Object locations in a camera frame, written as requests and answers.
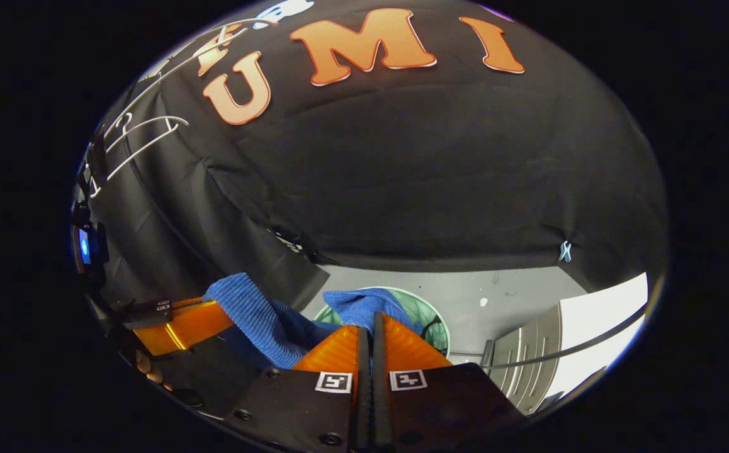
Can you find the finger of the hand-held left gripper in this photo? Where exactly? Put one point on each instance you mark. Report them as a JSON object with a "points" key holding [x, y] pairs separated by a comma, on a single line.
{"points": [[188, 324]]}

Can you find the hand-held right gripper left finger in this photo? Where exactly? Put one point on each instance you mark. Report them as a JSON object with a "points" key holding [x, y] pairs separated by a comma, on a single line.
{"points": [[364, 390]]}

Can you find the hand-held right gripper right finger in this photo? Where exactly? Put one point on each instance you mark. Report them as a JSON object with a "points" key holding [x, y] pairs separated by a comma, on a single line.
{"points": [[381, 396]]}

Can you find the green laundry hamper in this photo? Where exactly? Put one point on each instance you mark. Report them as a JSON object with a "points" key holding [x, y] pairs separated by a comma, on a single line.
{"points": [[430, 327]]}

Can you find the white hanger with trouser bar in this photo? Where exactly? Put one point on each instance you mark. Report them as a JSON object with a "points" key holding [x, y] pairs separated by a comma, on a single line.
{"points": [[264, 22], [150, 148]]}

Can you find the white plastic clip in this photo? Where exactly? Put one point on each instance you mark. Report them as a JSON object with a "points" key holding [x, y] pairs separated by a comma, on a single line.
{"points": [[565, 251]]}

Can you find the black backdrop cloth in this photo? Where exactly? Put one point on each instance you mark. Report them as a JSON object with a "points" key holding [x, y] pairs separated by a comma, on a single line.
{"points": [[434, 157]]}

